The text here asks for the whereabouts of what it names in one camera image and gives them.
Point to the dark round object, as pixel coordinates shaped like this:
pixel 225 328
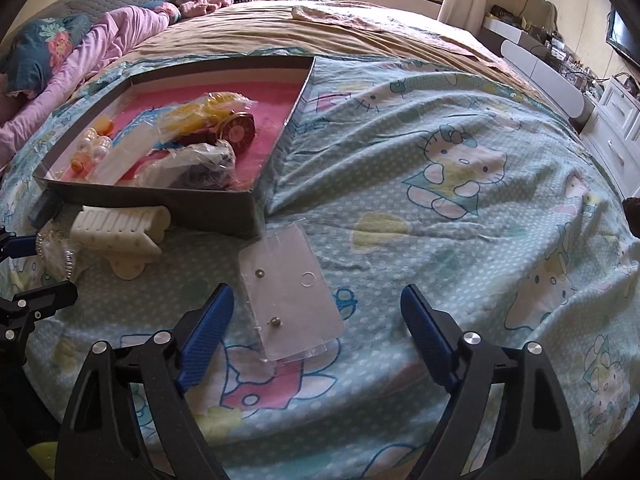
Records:
pixel 633 215

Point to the plastic bag with yellow item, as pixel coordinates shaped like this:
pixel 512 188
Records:
pixel 210 107

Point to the white hair claw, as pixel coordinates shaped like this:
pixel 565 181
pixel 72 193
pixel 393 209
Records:
pixel 115 230

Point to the cosmetics clutter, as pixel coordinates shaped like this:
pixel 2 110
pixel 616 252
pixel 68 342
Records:
pixel 572 62

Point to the plastic bag with dark item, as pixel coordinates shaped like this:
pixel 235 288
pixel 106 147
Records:
pixel 205 170

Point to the light pink cloth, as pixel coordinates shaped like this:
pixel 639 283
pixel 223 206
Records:
pixel 335 15

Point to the pink book with blue label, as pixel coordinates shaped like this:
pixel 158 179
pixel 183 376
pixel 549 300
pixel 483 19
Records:
pixel 280 97

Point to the wall television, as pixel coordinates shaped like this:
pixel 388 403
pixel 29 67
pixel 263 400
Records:
pixel 625 40

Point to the clear plastic earring packet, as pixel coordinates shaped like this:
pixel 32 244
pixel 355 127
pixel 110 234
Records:
pixel 290 290

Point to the tan blanket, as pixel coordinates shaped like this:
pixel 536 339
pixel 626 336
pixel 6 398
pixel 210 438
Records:
pixel 300 35

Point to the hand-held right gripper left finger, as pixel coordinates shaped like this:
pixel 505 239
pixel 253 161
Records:
pixel 205 330

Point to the table mirror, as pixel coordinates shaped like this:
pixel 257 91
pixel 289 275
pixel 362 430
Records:
pixel 540 12

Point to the cartoon printed bedsheet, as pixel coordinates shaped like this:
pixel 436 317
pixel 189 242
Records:
pixel 450 200

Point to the white drawer cabinet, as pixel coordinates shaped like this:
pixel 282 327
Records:
pixel 615 135

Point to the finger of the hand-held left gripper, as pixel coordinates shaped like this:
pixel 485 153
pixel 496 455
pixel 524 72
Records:
pixel 42 299
pixel 20 246

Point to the grey cardboard box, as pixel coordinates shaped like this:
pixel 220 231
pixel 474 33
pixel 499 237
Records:
pixel 200 210

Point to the pink quilt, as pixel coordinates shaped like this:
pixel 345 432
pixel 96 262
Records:
pixel 115 35

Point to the maroon wrist watch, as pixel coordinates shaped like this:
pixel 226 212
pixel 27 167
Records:
pixel 240 130

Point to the white dressing table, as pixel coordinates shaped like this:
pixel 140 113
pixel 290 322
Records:
pixel 545 75

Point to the blue floral pillow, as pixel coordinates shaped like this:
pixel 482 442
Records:
pixel 45 45

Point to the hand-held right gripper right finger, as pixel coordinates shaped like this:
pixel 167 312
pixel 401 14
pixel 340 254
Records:
pixel 425 330

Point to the yellow-green cloth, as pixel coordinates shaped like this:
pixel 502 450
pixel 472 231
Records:
pixel 42 460

